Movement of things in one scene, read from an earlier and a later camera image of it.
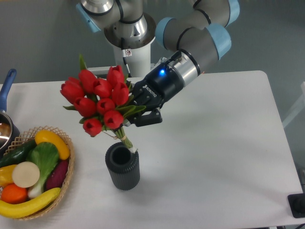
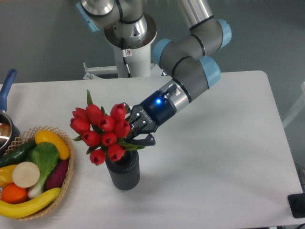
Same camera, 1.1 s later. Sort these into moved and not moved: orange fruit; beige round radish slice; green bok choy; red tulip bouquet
Moved: red tulip bouquet
Not moved: beige round radish slice; green bok choy; orange fruit
